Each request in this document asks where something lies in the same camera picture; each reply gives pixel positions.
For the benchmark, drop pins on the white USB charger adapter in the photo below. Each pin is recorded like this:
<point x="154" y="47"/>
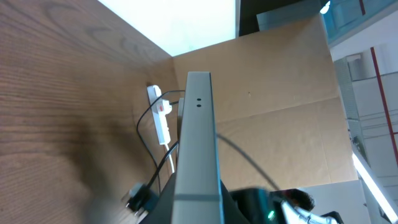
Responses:
<point x="162" y="107"/>

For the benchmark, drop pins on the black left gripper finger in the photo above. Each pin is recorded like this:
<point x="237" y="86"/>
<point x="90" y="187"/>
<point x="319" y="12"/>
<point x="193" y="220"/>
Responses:
<point x="162" y="212"/>

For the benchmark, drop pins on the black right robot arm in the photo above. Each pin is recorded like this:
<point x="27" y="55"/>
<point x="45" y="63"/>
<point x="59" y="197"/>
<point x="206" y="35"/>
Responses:
<point x="283" y="206"/>

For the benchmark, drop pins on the cardboard panel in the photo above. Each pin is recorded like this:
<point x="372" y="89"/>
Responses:
<point x="276" y="96"/>

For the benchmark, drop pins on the white power strip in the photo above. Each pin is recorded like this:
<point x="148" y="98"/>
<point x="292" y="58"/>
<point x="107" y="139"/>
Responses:
<point x="161" y="126"/>

